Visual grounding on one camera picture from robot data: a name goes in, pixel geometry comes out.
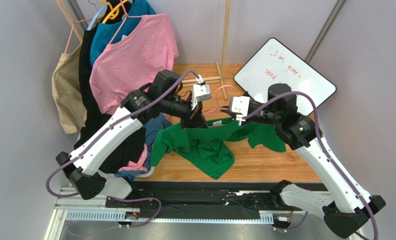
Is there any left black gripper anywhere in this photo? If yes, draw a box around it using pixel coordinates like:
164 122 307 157
161 96 209 132

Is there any pink wire hanger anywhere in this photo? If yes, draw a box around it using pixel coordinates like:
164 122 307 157
202 84 237 116

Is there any green t shirt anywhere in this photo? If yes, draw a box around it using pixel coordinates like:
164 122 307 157
150 118 286 180

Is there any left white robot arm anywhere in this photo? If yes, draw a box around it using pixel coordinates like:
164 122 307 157
46 69 211 200

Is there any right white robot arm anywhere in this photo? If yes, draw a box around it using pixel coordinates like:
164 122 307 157
237 83 386 239

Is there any pink t shirt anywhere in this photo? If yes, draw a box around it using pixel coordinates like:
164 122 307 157
89 13 179 115

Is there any pink hanger of pink shirt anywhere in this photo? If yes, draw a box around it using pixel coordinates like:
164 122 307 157
110 0 155 44

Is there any yellow hanger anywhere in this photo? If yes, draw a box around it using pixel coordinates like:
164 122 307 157
100 0 124 24

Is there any pink hanger of beige garment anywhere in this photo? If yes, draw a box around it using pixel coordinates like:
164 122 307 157
64 18 91 54

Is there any blue grey garment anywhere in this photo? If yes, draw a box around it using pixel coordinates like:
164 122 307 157
114 113 172 183

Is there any wooden clothes rack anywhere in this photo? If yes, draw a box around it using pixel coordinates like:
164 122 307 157
56 0 231 88

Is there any white board with red writing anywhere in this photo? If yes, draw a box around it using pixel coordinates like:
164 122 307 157
233 37 337 116

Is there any black garment in basket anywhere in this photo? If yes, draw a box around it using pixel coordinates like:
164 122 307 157
99 128 145 174

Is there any pink garment in basket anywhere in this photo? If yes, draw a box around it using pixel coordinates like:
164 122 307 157
118 144 148 172

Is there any black hanging garment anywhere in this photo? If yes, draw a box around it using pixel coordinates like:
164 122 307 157
78 0 132 134

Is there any white laundry basket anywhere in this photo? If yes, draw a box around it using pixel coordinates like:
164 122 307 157
99 144 152 181

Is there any beige hanging garment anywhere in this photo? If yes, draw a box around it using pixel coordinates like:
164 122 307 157
52 46 87 134

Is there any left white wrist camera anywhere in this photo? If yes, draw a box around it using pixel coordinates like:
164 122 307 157
191 75 212 110

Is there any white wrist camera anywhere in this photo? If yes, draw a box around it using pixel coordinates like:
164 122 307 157
191 75 212 110
229 96 250 126

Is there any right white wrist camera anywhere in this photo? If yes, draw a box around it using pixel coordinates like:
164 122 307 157
229 96 250 126

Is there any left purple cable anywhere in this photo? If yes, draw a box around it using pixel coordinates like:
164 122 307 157
46 69 205 229

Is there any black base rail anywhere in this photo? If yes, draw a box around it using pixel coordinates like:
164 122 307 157
74 180 322 221

